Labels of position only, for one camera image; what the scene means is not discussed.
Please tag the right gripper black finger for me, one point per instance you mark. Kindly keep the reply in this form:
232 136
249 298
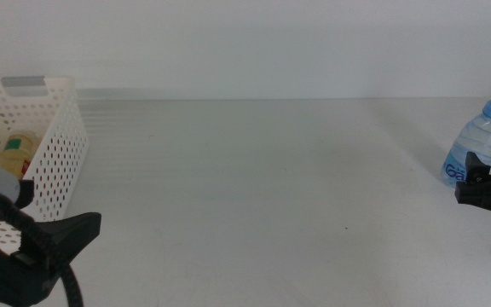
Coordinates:
475 168

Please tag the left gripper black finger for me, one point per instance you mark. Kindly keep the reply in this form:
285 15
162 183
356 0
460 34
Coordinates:
77 232
26 194

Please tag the yellow tea bottle green label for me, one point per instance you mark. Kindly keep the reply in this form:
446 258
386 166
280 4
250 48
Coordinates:
13 160

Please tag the clear water bottle blue cap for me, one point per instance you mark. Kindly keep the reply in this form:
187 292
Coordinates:
482 132

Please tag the white perforated plastic basket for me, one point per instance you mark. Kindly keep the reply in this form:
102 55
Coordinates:
64 115

